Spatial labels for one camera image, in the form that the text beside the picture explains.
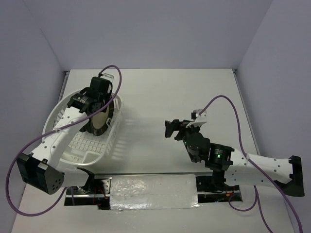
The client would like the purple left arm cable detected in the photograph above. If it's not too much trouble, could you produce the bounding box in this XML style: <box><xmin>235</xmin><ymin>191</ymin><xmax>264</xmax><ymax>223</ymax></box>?
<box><xmin>5</xmin><ymin>65</ymin><xmax>122</xmax><ymax>217</ymax></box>

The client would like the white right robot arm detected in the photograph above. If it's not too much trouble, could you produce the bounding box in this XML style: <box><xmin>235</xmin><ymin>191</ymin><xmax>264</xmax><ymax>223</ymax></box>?
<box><xmin>165</xmin><ymin>119</ymin><xmax>305</xmax><ymax>197</ymax></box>

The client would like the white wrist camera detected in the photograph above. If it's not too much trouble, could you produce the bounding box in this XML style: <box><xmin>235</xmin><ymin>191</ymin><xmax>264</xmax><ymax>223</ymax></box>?
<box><xmin>98</xmin><ymin>73</ymin><xmax>114</xmax><ymax>82</ymax></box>
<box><xmin>186</xmin><ymin>109</ymin><xmax>207</xmax><ymax>128</ymax></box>

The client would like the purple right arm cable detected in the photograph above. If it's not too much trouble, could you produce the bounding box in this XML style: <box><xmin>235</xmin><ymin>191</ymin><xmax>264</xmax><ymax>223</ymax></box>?
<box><xmin>199</xmin><ymin>95</ymin><xmax>304</xmax><ymax>233</ymax></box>

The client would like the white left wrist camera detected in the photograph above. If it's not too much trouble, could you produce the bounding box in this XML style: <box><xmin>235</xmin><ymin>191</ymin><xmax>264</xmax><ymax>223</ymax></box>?
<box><xmin>98</xmin><ymin>73</ymin><xmax>114</xmax><ymax>82</ymax></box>

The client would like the black rimmed cream plate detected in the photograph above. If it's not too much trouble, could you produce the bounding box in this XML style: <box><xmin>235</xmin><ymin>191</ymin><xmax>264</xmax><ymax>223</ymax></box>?
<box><xmin>85</xmin><ymin>101</ymin><xmax>114</xmax><ymax>136</ymax></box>

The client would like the silver foil covered panel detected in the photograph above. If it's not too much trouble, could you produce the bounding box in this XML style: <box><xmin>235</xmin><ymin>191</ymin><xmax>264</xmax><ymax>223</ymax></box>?
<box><xmin>110</xmin><ymin>174</ymin><xmax>199</xmax><ymax>210</ymax></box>

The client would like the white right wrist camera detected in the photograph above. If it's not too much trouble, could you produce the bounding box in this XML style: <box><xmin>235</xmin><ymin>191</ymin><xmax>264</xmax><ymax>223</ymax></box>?
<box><xmin>186</xmin><ymin>109</ymin><xmax>207</xmax><ymax>128</ymax></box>

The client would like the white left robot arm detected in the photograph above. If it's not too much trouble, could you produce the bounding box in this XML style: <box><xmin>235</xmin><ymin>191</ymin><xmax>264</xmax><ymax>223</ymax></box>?
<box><xmin>17</xmin><ymin>73</ymin><xmax>114</xmax><ymax>195</ymax></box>

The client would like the white plastic dish rack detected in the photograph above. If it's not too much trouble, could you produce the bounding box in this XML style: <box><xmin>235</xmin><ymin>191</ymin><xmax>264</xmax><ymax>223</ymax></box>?
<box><xmin>41</xmin><ymin>91</ymin><xmax>124</xmax><ymax>166</ymax></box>

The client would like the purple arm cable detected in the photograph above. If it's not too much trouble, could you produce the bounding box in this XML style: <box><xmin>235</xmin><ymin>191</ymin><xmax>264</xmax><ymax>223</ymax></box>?
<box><xmin>199</xmin><ymin>95</ymin><xmax>304</xmax><ymax>233</ymax></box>
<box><xmin>5</xmin><ymin>65</ymin><xmax>122</xmax><ymax>217</ymax></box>

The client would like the metal base rail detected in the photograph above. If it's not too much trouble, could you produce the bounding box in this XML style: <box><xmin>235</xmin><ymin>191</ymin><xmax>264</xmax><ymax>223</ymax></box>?
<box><xmin>64</xmin><ymin>173</ymin><xmax>242</xmax><ymax>211</ymax></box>

